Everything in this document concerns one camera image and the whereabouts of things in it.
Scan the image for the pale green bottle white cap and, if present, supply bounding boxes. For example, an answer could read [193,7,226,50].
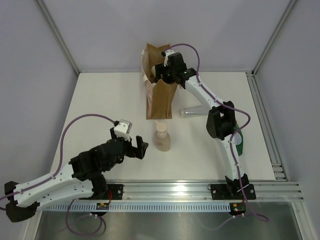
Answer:
[151,65,158,79]

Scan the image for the beige pump dispenser bottle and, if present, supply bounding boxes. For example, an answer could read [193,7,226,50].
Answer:
[153,120,171,152]

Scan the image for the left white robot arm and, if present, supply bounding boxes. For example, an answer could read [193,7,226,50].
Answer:
[4,136,149,223]

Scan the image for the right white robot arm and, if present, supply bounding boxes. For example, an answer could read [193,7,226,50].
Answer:
[152,49,250,200]

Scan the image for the brown canvas tote bag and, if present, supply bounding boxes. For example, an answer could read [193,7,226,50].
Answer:
[140,43,178,120]

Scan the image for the silver squeeze tube clear cap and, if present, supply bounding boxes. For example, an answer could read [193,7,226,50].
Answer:
[178,105,209,118]

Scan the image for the green dish soap bottle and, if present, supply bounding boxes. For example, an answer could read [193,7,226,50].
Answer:
[234,121,244,156]

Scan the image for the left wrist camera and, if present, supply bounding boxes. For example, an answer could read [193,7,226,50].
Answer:
[113,119,133,142]

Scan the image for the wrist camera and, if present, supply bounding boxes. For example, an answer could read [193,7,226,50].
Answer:
[113,119,133,142]
[161,49,175,67]

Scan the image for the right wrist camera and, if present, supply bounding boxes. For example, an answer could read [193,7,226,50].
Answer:
[161,49,175,67]

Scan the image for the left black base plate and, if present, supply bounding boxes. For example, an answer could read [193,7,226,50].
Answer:
[79,183,124,200]

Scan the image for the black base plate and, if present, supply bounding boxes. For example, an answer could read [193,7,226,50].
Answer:
[208,183,257,200]
[79,183,124,200]

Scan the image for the aluminium mounting rail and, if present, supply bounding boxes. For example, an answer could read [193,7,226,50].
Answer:
[112,181,304,202]

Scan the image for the slotted white cable duct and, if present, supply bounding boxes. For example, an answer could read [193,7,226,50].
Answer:
[45,201,231,213]

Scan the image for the right aluminium frame post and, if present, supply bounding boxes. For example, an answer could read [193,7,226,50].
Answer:
[251,0,300,76]

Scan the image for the aluminium frame post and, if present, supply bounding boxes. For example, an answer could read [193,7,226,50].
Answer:
[251,0,300,76]
[34,0,81,77]

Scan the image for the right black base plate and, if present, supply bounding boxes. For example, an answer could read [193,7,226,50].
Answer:
[208,183,257,200]

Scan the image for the left aluminium frame post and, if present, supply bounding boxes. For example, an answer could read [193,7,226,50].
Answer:
[34,0,81,77]

